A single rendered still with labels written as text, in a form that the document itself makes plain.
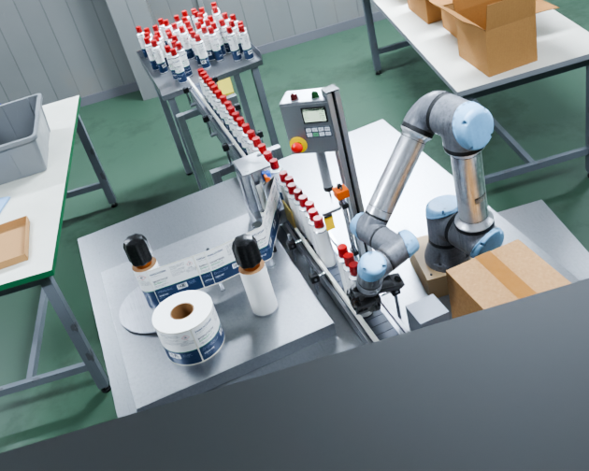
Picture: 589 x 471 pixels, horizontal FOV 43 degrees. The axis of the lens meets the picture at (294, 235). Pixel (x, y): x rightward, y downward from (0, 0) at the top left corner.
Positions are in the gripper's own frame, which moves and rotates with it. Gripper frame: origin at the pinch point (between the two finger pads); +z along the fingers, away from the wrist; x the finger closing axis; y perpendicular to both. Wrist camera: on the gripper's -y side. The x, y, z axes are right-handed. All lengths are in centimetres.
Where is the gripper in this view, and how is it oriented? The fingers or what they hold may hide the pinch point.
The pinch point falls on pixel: (370, 306)
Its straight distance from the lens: 235.2
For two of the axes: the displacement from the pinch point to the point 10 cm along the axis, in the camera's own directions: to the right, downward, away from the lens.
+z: 0.2, 4.4, 9.0
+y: -9.1, 3.8, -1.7
